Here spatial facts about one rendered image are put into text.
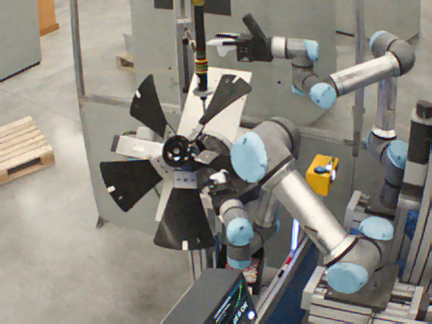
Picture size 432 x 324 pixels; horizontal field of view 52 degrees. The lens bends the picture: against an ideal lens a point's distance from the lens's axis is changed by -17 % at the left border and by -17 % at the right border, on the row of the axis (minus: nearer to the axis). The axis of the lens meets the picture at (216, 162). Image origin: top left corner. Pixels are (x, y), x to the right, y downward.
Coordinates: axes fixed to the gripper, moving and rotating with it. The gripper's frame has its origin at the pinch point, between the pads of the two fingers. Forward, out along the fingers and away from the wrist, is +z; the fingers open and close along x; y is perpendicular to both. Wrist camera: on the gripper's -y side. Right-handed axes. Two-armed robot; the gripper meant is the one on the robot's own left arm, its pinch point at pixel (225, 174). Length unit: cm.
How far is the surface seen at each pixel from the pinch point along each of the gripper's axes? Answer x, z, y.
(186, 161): -3.4, 8.4, 11.6
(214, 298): -9, -67, 15
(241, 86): -22.4, 19.4, -13.5
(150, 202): 82, 116, 35
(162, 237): 17.7, -4.1, 26.5
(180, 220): 14.3, -0.6, 18.4
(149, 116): -12.0, 34.3, 21.2
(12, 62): 66, 546, 231
